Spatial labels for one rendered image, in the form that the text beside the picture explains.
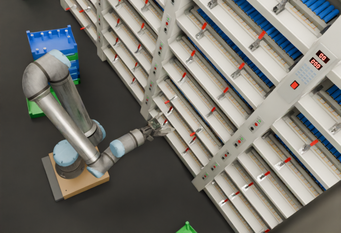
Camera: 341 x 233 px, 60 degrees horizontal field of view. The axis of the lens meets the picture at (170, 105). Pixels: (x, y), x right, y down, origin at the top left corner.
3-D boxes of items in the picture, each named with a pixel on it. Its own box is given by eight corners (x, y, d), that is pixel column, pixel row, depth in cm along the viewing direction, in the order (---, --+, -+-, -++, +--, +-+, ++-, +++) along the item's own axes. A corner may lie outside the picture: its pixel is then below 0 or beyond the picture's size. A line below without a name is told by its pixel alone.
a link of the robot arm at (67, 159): (50, 161, 187) (45, 151, 172) (71, 142, 195) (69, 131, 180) (67, 176, 184) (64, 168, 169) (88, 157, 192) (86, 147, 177)
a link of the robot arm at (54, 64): (75, 146, 196) (24, 58, 141) (95, 129, 205) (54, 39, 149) (90, 158, 189) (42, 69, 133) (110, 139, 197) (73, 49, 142)
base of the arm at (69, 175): (59, 183, 191) (57, 179, 182) (52, 157, 198) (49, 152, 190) (88, 173, 197) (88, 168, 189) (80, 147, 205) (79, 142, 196)
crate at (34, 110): (31, 119, 225) (29, 113, 218) (26, 97, 233) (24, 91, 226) (71, 109, 235) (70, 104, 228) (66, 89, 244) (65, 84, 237)
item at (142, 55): (149, 76, 206) (146, 67, 193) (104, 19, 224) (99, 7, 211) (173, 60, 208) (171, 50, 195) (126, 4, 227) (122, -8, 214)
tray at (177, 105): (213, 157, 184) (214, 154, 175) (158, 86, 203) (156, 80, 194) (238, 137, 186) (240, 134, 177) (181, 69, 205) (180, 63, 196)
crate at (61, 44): (33, 60, 205) (31, 52, 198) (28, 38, 213) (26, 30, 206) (77, 52, 216) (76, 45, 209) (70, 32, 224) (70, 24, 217)
